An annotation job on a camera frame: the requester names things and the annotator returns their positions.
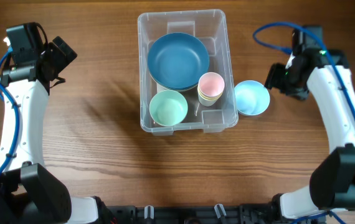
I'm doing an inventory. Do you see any light blue small bowl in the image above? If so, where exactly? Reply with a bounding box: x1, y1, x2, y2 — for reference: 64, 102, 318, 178
234, 80, 270, 116

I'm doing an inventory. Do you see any pink cup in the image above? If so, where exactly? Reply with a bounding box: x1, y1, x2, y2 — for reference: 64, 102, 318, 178
198, 72, 225, 98

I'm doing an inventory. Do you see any yellow cup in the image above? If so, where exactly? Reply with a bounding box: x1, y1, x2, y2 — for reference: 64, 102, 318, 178
197, 88, 223, 100

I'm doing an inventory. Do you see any cream cup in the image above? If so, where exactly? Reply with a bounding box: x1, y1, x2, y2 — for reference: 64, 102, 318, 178
198, 94, 217, 106

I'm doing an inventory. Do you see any mint green small bowl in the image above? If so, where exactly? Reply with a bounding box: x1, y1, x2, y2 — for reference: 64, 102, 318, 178
149, 90, 188, 119

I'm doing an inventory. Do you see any pink small bowl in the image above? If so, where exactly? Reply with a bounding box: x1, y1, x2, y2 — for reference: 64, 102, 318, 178
153, 117, 184, 126

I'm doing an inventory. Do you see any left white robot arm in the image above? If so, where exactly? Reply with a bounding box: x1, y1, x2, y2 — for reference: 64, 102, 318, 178
0, 35, 103, 223

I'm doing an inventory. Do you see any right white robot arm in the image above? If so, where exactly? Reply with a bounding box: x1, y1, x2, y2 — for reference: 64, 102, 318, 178
265, 49, 355, 221

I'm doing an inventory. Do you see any clear plastic storage container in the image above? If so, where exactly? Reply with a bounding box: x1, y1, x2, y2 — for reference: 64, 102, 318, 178
138, 9, 239, 136

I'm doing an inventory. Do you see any left blue cable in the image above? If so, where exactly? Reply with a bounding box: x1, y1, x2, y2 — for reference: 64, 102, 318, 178
0, 46, 22, 212

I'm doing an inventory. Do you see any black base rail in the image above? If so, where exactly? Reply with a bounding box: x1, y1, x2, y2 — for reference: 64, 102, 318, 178
107, 203, 291, 224

